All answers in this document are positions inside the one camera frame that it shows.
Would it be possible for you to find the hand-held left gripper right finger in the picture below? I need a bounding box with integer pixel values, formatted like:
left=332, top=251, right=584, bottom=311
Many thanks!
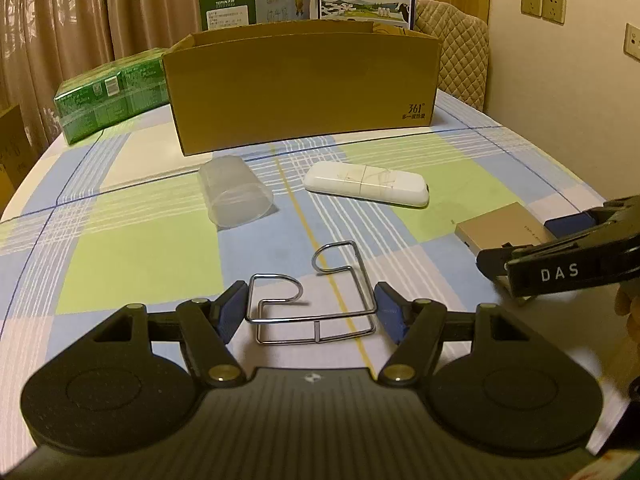
left=374, top=282, right=531, bottom=389

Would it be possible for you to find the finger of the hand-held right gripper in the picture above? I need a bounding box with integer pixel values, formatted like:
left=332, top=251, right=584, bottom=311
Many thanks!
left=544, top=198, right=640, bottom=242
left=477, top=245, right=532, bottom=277

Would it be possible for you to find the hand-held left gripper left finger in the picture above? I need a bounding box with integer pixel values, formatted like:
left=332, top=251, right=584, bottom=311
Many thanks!
left=92, top=282, right=249, bottom=389

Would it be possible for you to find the gold box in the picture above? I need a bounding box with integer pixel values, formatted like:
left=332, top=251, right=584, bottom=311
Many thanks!
left=454, top=202, right=558, bottom=307

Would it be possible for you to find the metal wire hook rack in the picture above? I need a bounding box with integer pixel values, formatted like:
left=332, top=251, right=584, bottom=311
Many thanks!
left=246, top=242, right=377, bottom=346

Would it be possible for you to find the cardboard box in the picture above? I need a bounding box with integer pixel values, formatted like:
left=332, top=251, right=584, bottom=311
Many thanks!
left=161, top=20, right=442, bottom=157

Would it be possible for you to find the person's right hand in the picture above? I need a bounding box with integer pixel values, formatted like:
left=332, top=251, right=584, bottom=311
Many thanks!
left=616, top=280, right=640, bottom=318

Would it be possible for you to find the checked tablecloth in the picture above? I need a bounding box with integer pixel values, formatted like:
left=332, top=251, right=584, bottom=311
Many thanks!
left=0, top=89, right=640, bottom=461

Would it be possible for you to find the translucent plastic cup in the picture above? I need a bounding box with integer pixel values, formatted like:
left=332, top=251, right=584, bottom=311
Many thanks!
left=197, top=156, right=275, bottom=231

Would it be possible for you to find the white oblong case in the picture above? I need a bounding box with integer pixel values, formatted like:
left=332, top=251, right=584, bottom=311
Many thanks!
left=303, top=161, right=431, bottom=208

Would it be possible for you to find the beige quilted chair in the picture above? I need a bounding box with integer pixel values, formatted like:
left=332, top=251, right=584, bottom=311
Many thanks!
left=414, top=0, right=490, bottom=113

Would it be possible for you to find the green shrink-wrapped carton pack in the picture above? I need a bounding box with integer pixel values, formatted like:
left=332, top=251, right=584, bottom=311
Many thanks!
left=54, top=47, right=171, bottom=146

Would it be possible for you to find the brown cardboard piece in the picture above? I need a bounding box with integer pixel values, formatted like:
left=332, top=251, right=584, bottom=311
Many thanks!
left=0, top=105, right=28, bottom=211

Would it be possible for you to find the green and white carton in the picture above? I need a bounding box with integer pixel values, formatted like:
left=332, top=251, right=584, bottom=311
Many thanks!
left=199, top=0, right=311, bottom=32

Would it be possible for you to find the beige curtain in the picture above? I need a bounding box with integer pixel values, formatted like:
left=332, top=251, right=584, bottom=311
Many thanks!
left=0, top=0, right=288, bottom=161

